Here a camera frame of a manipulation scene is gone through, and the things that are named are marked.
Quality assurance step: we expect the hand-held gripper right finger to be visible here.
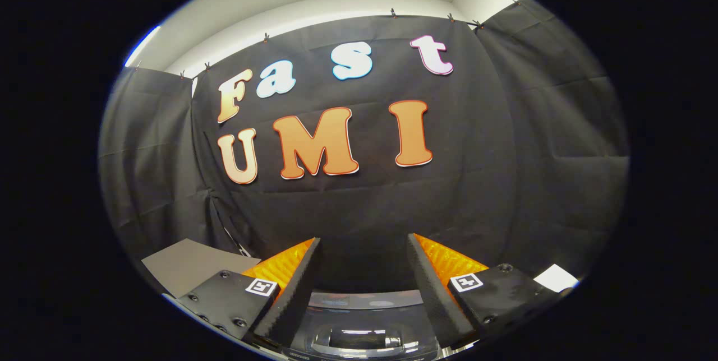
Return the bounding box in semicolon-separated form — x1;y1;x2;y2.
407;232;563;350

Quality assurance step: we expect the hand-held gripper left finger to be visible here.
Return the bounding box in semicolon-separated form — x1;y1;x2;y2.
176;237;323;349

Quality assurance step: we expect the grey top-load washing machine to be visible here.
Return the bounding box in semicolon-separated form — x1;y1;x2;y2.
289;290;449;360

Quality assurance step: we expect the white floor board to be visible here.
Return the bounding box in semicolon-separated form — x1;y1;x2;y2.
533;263;579;293

